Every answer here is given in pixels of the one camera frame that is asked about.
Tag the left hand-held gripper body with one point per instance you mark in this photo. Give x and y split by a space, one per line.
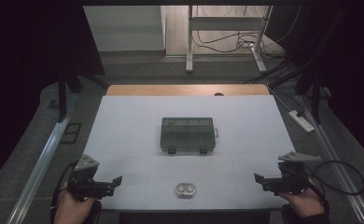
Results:
83 182

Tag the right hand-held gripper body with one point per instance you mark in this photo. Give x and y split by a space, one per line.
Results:
292 179

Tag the black floor frame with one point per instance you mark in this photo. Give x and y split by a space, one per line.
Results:
71 133

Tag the white table cover board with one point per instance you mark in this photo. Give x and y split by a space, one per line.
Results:
133 130

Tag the aluminium floor rail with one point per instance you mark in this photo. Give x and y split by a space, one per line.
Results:
332 161
43 165

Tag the white power strip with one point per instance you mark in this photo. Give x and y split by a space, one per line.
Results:
301 122

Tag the black metal stand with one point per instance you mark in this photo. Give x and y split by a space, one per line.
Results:
316 102
62 99

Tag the small metal part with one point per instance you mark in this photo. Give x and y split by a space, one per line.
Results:
185 190

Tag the white cabinet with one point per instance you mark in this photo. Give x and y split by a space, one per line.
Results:
124 28

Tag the dark curtain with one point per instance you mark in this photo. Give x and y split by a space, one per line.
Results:
357 62
21 62

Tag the white metal desk frame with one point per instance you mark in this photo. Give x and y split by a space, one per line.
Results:
223 23

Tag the person's left hand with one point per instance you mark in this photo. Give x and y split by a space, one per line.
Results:
72 208

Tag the grey transparent compartment box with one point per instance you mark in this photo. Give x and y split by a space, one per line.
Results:
188 135

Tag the person's right hand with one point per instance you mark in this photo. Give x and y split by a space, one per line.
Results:
306 202

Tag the wooden table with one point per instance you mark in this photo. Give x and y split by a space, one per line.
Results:
170 90

